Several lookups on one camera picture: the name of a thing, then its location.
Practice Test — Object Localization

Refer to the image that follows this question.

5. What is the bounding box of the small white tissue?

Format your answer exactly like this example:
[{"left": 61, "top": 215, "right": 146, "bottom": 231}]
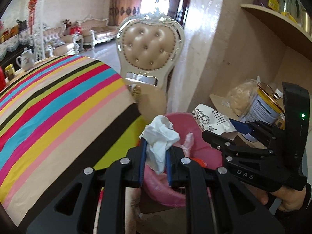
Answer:
[{"left": 139, "top": 115, "right": 180, "bottom": 175}]

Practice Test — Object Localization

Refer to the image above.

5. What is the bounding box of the white paper cup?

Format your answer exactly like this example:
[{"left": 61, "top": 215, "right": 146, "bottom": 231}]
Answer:
[{"left": 191, "top": 104, "right": 238, "bottom": 141}]

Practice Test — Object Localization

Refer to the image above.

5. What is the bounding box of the orange foam fruit net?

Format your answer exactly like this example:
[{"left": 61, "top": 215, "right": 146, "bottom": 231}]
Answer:
[{"left": 191, "top": 157, "right": 207, "bottom": 168}]

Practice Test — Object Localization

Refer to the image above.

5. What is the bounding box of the pink trash bin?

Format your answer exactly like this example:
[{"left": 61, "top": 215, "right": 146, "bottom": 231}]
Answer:
[{"left": 141, "top": 111, "right": 224, "bottom": 209}]

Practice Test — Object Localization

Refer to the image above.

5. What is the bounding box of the right hand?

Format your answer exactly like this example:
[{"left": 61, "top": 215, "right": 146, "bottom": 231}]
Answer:
[{"left": 248, "top": 185, "right": 306, "bottom": 212}]

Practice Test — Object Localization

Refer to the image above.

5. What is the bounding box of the plastic bag of food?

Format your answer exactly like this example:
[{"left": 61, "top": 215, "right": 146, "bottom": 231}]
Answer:
[{"left": 223, "top": 79, "right": 259, "bottom": 117}]

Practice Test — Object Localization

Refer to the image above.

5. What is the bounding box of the yellow lid tin can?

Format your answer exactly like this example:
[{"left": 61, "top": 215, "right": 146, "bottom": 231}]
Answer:
[{"left": 240, "top": 82, "right": 284, "bottom": 125}]

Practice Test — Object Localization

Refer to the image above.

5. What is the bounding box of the striped colourful tablecloth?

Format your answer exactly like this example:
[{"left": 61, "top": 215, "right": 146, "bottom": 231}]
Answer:
[{"left": 1, "top": 56, "right": 146, "bottom": 233}]

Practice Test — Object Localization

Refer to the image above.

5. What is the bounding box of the beige tufted dining chair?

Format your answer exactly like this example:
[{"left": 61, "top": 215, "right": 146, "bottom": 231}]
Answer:
[{"left": 116, "top": 13, "right": 184, "bottom": 121}]

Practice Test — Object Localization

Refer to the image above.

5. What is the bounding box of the cream ornate sofa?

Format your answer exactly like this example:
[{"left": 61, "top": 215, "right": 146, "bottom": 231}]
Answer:
[{"left": 77, "top": 15, "right": 118, "bottom": 49}]

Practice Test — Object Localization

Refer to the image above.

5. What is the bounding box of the cream armchair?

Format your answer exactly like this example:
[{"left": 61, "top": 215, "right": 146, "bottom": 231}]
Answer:
[{"left": 43, "top": 23, "right": 79, "bottom": 58}]

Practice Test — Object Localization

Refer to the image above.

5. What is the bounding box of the brown patterned curtain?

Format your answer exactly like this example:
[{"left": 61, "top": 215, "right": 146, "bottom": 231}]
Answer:
[{"left": 109, "top": 0, "right": 142, "bottom": 25}]

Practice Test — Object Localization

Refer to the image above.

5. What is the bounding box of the white ceramic teapot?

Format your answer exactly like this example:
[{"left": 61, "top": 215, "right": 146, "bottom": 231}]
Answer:
[{"left": 16, "top": 48, "right": 35, "bottom": 71}]

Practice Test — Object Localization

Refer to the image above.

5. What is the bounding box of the red thermos jug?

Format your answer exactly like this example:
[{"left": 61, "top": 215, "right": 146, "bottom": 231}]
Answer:
[{"left": 0, "top": 68, "right": 6, "bottom": 91}]

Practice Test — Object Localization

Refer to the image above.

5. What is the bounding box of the yellow lid jar dark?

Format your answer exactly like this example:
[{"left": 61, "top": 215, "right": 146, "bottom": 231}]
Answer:
[{"left": 5, "top": 63, "right": 15, "bottom": 81}]

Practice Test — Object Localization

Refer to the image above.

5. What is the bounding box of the piano with lace cover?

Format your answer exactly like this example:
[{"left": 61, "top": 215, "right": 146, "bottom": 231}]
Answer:
[{"left": 1, "top": 28, "right": 35, "bottom": 67}]

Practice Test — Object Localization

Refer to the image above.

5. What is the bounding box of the red chinese knot ornament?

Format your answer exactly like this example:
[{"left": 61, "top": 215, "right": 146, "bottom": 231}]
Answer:
[{"left": 28, "top": 0, "right": 38, "bottom": 28}]

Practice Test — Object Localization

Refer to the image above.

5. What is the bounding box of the wooden wall shelf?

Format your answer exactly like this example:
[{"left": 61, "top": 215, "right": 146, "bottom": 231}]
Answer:
[{"left": 241, "top": 3, "right": 312, "bottom": 61}]

